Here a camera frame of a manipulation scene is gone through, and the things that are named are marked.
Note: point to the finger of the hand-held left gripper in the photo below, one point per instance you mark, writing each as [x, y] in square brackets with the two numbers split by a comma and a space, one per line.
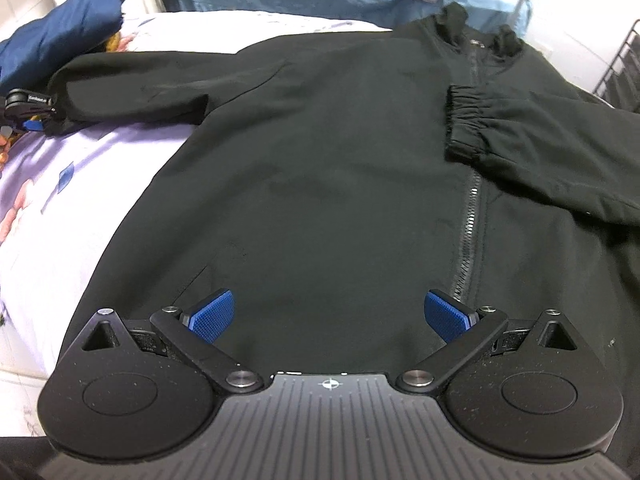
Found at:
[34, 125]
[30, 100]

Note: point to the dark teal quilt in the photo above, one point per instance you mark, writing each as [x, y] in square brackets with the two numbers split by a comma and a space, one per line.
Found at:
[300, 5]

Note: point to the black metal rack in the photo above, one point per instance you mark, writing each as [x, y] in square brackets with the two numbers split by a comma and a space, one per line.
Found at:
[620, 70]

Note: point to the purple floral bedsheet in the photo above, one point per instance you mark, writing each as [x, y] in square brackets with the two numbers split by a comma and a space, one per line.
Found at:
[65, 200]

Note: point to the mustard yellow cloth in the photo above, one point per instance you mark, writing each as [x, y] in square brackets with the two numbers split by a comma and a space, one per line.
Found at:
[114, 42]

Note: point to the navy blue padded jacket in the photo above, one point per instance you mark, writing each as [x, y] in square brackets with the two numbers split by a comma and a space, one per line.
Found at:
[55, 25]

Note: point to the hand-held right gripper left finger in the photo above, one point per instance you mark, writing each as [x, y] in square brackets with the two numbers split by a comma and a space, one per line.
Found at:
[212, 317]

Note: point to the light blue padded jacket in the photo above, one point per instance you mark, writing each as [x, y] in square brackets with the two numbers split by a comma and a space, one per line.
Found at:
[490, 2]

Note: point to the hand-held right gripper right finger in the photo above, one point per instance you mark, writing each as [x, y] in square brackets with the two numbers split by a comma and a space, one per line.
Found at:
[447, 317]

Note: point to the black zip jacket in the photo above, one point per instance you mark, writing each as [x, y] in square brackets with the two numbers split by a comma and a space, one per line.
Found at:
[350, 160]

